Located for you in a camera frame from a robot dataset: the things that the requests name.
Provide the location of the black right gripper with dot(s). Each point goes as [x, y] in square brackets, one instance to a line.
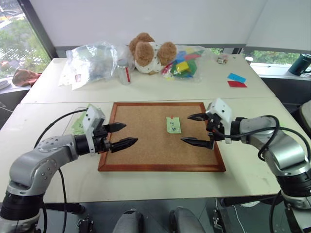
[215, 128]

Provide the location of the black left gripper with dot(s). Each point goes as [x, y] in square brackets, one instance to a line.
[101, 140]

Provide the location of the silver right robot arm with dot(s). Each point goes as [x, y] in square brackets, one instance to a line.
[281, 145]

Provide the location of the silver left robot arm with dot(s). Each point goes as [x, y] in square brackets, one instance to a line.
[41, 160]

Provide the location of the green paper note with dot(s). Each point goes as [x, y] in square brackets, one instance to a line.
[173, 125]

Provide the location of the wood framed cork board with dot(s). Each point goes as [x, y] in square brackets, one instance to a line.
[161, 136]

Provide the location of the red paper card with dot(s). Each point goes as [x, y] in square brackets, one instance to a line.
[237, 84]

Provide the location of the clear plastic jar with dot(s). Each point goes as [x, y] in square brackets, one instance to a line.
[124, 72]

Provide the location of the blue paper card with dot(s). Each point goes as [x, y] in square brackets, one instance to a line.
[236, 77]

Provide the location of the bag of colourful blocks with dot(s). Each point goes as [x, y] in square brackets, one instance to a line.
[187, 63]

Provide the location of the small brown box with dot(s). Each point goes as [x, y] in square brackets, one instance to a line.
[222, 59]

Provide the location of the clear bag of items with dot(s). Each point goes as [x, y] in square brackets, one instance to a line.
[97, 61]

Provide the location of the brown and white plush toy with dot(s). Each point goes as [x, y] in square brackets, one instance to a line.
[148, 54]

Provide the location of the grey rounded robot leg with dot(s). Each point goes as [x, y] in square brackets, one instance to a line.
[128, 222]
[185, 221]

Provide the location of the brown cloth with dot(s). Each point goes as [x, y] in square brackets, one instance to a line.
[24, 77]

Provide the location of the dark green mug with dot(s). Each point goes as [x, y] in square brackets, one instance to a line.
[300, 64]

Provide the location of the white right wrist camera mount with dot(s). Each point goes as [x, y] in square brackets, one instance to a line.
[221, 112]

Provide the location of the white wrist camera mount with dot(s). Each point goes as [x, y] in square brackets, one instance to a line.
[221, 112]
[93, 121]

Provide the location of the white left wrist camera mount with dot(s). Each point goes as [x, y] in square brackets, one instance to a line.
[93, 121]

